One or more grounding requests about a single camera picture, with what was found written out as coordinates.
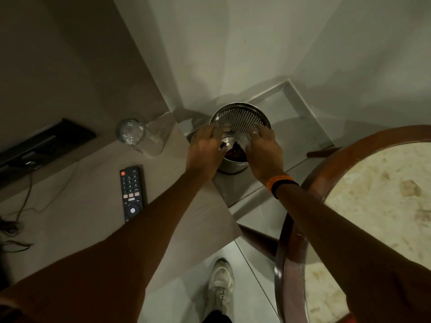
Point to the person's left hand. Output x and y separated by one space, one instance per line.
203 154

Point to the person's right hand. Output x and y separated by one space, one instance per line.
266 158

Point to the person's right fingers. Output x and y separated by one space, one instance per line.
260 131

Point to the person's left fingers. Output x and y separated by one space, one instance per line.
210 132

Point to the person's right forearm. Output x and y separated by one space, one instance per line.
353 259

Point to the person's left forearm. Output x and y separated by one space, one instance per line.
111 252

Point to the perforated metal waste bin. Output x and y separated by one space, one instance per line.
240 117

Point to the dark red waste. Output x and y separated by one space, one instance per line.
235 154

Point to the orange wristband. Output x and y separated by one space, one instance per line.
278 180

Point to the black wristband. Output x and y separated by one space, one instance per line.
284 188

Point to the tall clear drinking glass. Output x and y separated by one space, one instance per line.
134 134

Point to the black remote control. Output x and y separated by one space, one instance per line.
131 193

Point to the beige patterned seat cushion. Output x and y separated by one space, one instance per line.
380 205

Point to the white sneaker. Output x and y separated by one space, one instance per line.
220 285

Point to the black television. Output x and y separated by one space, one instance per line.
43 147

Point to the black trouser leg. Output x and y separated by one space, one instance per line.
218 316

